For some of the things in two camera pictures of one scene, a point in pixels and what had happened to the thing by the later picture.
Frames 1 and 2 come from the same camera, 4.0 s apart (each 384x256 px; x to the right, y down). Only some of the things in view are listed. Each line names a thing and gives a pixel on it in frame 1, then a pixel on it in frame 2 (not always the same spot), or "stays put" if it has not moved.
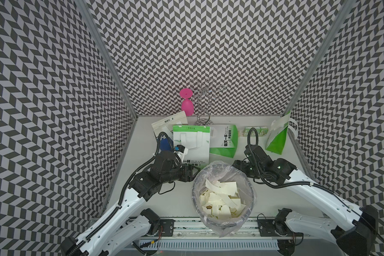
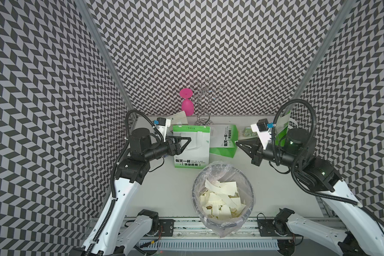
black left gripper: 190,177 to 177,150
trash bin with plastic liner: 224,196 stays put
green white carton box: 197,138 stays put
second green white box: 223,140 stays put
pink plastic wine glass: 187,105 stays put
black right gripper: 242,165 to 253,147
